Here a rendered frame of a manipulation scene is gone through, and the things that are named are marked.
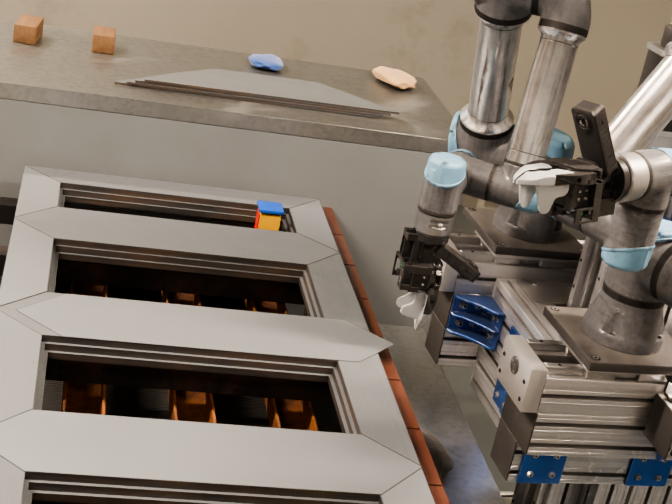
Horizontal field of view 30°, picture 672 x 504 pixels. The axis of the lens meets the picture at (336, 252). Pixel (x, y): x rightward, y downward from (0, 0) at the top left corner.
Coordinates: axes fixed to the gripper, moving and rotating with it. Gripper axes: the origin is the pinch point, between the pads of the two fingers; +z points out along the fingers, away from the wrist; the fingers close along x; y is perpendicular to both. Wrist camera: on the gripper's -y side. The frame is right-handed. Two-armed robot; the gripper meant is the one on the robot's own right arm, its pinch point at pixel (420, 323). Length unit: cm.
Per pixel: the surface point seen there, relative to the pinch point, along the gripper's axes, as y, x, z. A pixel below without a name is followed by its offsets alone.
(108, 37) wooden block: 62, -121, -18
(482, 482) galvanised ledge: -12.5, 20.5, 23.3
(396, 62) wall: -74, -318, 27
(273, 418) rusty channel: 27.7, 6.2, 20.5
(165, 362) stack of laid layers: 51, 8, 8
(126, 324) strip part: 58, 0, 5
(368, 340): 9.6, -1.4, 5.5
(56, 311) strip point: 71, -3, 5
